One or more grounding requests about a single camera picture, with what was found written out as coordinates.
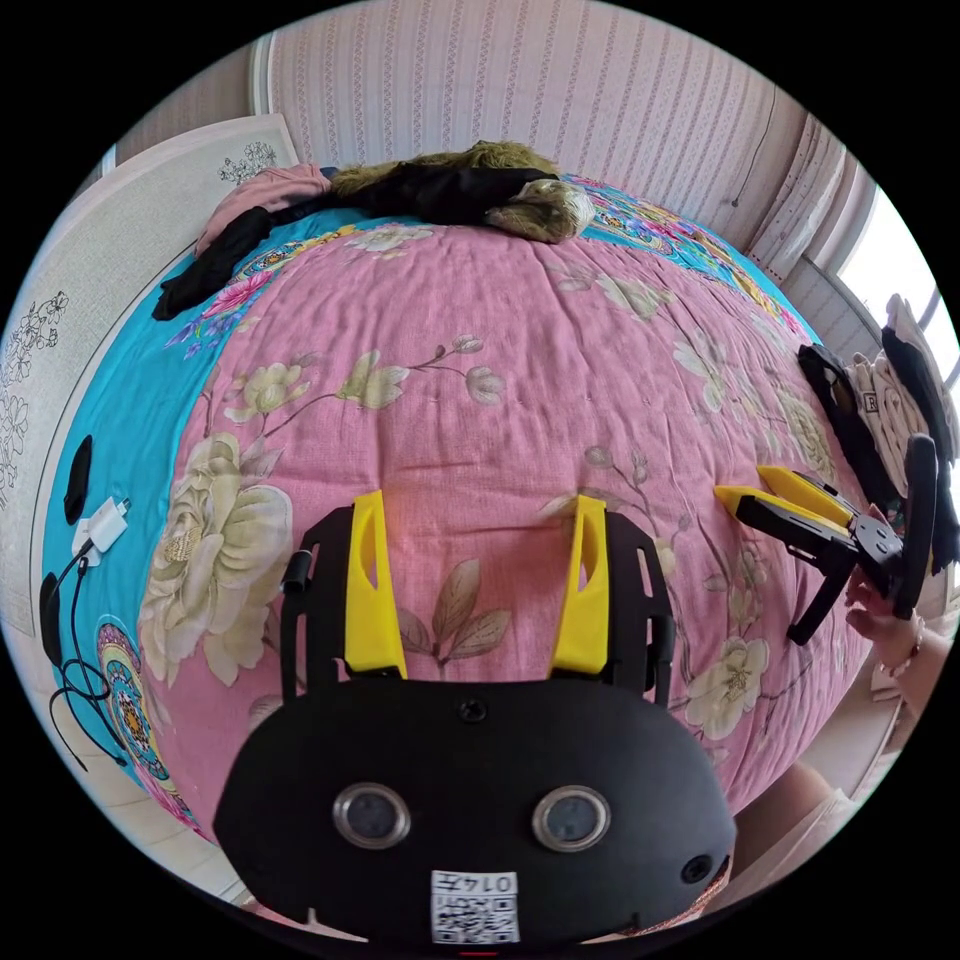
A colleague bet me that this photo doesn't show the black flat case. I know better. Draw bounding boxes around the black flat case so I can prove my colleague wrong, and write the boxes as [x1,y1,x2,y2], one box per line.
[62,433,96,526]
[38,572,70,667]

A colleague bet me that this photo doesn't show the white charger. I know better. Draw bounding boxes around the white charger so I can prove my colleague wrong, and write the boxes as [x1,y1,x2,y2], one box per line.
[72,499,133,558]

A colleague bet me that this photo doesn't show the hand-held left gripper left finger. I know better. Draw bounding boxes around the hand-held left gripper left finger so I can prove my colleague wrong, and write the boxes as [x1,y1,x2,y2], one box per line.
[343,489,411,680]

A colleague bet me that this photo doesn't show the bed with pink flowered quilt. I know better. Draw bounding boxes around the bed with pink flowered quilt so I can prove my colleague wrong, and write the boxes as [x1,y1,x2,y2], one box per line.
[41,168,905,853]

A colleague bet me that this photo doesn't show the thin black wall cord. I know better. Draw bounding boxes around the thin black wall cord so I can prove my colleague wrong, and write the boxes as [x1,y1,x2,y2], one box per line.
[730,74,783,208]

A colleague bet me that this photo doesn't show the black and white pile of clothes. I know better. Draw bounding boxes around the black and white pile of clothes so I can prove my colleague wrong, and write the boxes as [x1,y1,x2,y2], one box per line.
[797,292,960,580]

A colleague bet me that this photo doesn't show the person's body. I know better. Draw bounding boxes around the person's body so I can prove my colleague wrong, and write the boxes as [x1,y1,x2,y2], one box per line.
[731,757,894,913]

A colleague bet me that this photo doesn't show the white flowered headboard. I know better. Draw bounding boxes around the white flowered headboard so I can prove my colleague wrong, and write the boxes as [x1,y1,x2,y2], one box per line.
[0,112,303,643]

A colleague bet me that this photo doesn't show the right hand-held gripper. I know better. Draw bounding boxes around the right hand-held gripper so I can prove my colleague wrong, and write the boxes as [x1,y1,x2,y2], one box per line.
[713,464,907,648]

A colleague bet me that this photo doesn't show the pile of clothes with fur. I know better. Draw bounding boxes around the pile of clothes with fur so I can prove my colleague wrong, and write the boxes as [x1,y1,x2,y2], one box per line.
[155,140,595,324]

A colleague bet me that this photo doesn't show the person's right hand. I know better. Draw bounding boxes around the person's right hand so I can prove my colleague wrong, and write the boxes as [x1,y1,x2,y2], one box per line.
[845,575,925,670]

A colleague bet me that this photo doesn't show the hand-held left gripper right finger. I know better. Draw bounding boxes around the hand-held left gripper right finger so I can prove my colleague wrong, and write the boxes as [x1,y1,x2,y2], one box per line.
[549,493,620,678]

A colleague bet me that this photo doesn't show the window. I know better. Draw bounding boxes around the window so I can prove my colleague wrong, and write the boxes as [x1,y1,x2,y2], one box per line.
[802,183,960,354]

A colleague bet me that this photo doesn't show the person's right forearm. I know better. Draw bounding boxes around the person's right forearm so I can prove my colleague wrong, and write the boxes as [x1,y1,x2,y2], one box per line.
[873,616,960,733]

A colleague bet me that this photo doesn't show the black cable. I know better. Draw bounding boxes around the black cable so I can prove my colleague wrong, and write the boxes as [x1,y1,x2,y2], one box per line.
[48,539,129,770]

